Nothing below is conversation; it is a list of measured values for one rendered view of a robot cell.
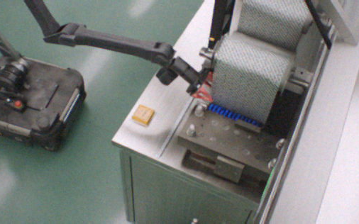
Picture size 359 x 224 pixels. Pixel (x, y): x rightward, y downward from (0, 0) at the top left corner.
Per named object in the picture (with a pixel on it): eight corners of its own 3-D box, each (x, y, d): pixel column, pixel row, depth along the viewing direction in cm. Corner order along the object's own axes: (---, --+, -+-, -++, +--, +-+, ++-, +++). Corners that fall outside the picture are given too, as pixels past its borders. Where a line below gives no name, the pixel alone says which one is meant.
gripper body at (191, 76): (189, 94, 170) (174, 82, 168) (199, 76, 176) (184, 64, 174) (198, 88, 165) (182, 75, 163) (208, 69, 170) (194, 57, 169)
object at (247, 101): (208, 101, 177) (214, 70, 162) (264, 124, 172) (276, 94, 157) (208, 103, 177) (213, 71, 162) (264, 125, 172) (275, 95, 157)
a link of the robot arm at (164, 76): (158, 54, 161) (165, 42, 167) (141, 71, 169) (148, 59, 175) (184, 75, 164) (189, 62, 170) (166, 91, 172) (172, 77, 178)
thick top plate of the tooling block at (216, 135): (194, 113, 180) (195, 104, 175) (289, 152, 171) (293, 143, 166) (177, 144, 171) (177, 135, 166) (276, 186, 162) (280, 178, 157)
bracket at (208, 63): (200, 93, 195) (207, 42, 170) (213, 98, 194) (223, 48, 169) (195, 101, 192) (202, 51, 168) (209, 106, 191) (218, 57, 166)
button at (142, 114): (139, 107, 189) (139, 103, 187) (155, 113, 187) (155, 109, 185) (131, 119, 185) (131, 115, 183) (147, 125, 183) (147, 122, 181)
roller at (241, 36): (232, 45, 183) (236, 24, 173) (291, 68, 177) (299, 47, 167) (221, 65, 176) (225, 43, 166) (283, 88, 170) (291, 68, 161)
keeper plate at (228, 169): (215, 169, 172) (218, 154, 163) (239, 178, 170) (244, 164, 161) (212, 174, 171) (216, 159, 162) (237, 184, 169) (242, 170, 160)
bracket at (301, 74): (296, 69, 155) (297, 65, 154) (311, 75, 154) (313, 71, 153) (291, 79, 153) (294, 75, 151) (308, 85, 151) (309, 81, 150)
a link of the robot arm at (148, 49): (57, 33, 167) (69, 19, 175) (59, 46, 171) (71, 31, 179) (167, 57, 160) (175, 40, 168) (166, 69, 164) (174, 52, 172)
